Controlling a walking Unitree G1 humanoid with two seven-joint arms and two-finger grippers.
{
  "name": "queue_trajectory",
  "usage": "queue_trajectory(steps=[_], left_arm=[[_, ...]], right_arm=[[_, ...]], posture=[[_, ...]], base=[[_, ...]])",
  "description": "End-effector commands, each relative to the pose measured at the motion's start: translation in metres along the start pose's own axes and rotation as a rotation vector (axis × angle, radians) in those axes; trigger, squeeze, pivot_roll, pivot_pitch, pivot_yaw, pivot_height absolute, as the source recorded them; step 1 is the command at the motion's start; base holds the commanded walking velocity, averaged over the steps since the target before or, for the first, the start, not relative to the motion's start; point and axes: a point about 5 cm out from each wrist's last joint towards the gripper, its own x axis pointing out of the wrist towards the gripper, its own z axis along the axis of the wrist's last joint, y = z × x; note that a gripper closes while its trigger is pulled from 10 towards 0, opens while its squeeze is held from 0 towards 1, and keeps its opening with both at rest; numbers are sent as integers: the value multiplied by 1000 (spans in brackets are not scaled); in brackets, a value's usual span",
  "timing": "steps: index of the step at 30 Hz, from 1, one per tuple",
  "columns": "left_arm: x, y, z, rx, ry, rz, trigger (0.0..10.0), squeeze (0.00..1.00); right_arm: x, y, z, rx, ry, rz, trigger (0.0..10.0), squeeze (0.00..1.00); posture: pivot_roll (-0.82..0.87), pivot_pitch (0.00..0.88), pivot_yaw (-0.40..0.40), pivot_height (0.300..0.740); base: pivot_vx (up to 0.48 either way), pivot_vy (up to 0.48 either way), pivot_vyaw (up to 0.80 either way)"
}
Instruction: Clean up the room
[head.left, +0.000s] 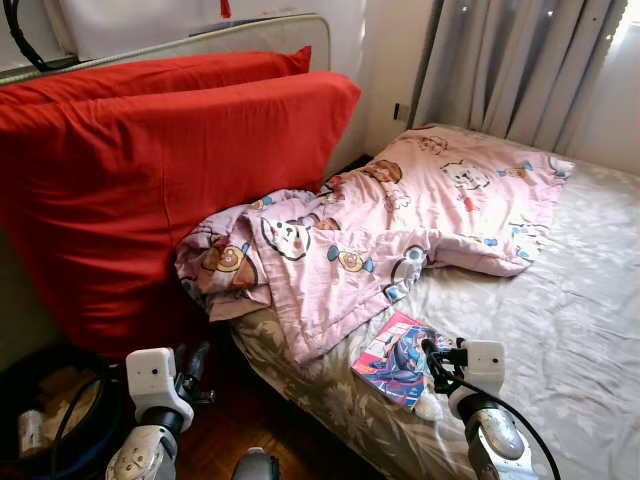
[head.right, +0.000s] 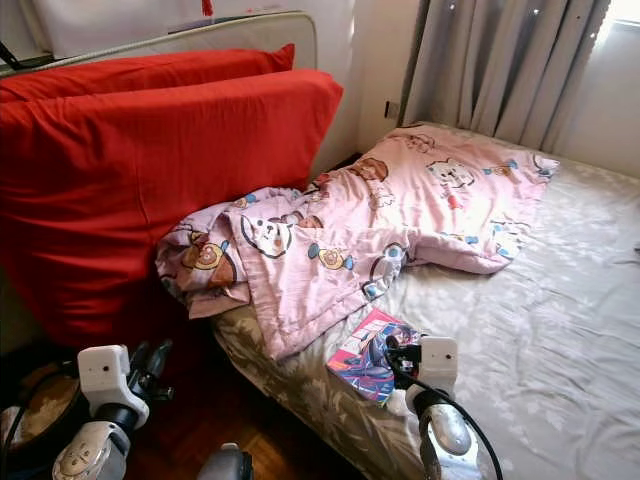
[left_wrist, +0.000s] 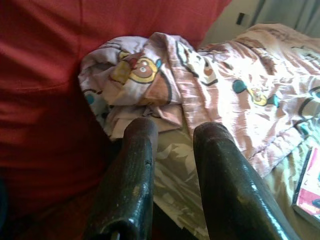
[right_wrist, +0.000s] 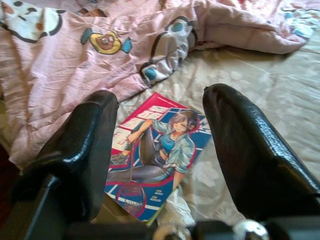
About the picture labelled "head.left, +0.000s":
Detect red pillow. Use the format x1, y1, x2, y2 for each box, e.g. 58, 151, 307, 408
0, 70, 363, 361
0, 45, 313, 106

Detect grey curtain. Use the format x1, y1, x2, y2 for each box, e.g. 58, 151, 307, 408
412, 0, 629, 156

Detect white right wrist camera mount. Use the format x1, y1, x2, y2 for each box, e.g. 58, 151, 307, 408
462, 340, 506, 396

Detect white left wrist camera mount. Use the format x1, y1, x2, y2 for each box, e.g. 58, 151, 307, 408
127, 347, 194, 423

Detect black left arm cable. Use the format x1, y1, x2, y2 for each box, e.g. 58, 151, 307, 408
48, 368, 133, 479

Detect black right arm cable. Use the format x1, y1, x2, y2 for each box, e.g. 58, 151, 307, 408
425, 340, 538, 480

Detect pink cartoon print blanket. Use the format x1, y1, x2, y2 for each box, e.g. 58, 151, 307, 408
175, 123, 576, 366

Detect thin black wall cable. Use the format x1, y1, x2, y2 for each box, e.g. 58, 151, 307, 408
3, 0, 51, 73

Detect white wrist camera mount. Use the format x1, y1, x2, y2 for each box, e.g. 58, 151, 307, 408
127, 347, 194, 423
462, 340, 506, 396

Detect bed with beige floral sheet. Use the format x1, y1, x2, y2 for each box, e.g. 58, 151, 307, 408
230, 125, 640, 480

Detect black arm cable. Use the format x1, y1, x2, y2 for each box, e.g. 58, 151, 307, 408
425, 340, 538, 480
48, 368, 133, 479

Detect white crumpled tissue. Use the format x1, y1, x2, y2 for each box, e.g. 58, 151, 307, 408
415, 392, 443, 421

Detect brown cardboard scraps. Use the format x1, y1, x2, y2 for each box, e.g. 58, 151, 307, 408
35, 368, 106, 441

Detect black round bin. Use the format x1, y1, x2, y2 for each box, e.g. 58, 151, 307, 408
0, 345, 133, 480

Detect colourful comic book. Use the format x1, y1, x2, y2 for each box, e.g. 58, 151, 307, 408
352, 310, 451, 411

